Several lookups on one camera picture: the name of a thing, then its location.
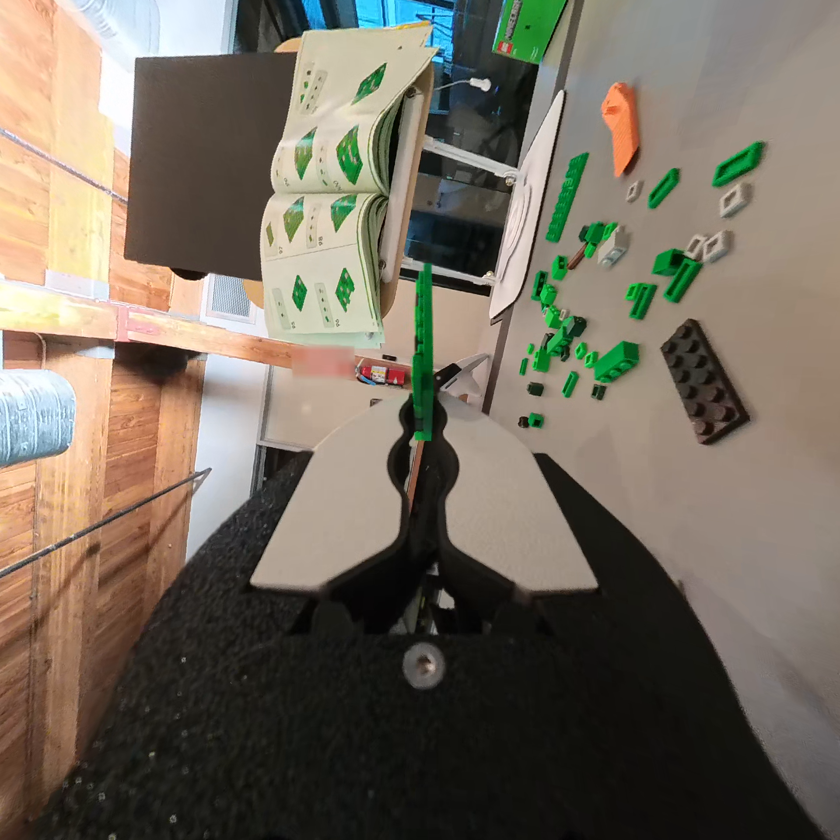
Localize long green lego plate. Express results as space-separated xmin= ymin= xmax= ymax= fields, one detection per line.
xmin=545 ymin=152 xmax=590 ymax=244

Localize black lego plate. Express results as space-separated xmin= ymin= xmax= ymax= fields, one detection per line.
xmin=659 ymin=319 xmax=751 ymax=446

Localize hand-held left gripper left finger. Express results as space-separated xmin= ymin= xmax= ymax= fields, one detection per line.
xmin=249 ymin=394 xmax=413 ymax=630

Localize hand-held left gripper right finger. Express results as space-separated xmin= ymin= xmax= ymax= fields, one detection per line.
xmin=436 ymin=392 xmax=601 ymax=630

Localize metal air duct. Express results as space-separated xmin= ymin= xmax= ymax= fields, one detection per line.
xmin=69 ymin=0 xmax=161 ymax=56
xmin=0 ymin=369 xmax=76 ymax=468

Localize lego instruction booklet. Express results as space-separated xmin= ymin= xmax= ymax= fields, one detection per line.
xmin=260 ymin=23 xmax=439 ymax=349

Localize green lego box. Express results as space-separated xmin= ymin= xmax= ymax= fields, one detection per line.
xmin=492 ymin=0 xmax=568 ymax=65

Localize large window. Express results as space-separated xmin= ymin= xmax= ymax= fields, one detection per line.
xmin=298 ymin=0 xmax=506 ymax=40

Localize orange brick separator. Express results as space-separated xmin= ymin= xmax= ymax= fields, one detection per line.
xmin=600 ymin=81 xmax=641 ymax=178

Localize green mosaic lego plate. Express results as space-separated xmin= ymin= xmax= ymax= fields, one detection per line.
xmin=411 ymin=262 xmax=436 ymax=441

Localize dark panel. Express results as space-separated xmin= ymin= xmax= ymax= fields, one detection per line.
xmin=123 ymin=51 xmax=299 ymax=280

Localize white book stand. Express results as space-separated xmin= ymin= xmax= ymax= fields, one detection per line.
xmin=377 ymin=62 xmax=567 ymax=324

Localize lego pieces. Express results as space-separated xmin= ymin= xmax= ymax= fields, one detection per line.
xmin=517 ymin=140 xmax=767 ymax=431

